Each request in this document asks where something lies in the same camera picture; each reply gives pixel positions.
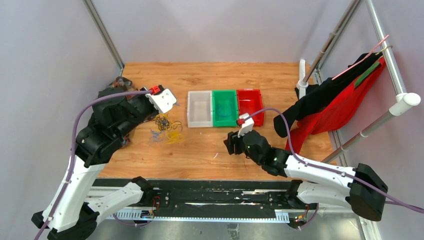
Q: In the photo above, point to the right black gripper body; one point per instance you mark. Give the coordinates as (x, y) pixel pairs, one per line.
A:
(251, 156)

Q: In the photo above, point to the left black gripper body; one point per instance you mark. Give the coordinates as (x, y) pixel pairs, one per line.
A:
(143, 108)

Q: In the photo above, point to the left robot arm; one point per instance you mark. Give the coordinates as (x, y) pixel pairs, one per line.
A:
(116, 112)

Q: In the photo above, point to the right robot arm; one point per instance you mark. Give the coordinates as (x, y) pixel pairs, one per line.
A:
(357, 188)

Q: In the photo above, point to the plaid cloth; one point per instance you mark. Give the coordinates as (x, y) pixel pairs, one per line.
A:
(127, 86)

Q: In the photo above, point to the green plastic bin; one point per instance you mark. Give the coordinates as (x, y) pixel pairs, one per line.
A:
(225, 108)

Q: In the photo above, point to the red plastic bin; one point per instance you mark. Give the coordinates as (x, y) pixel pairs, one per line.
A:
(249, 101)

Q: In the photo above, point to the white plastic bin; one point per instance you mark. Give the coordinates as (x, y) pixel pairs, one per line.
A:
(199, 109)

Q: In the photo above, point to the red garment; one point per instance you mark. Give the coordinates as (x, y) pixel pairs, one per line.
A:
(334, 112)

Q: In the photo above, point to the metal clothes rack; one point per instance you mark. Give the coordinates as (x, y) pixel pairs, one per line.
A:
(404, 100)

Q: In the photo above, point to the pink hanger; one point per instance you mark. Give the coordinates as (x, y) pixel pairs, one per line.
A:
(371, 52)

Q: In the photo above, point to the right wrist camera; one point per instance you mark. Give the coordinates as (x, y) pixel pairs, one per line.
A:
(246, 123)

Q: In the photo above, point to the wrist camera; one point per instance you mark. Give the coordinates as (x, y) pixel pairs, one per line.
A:
(164, 101)
(246, 123)

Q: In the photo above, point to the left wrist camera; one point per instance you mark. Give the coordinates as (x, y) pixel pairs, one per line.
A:
(164, 101)

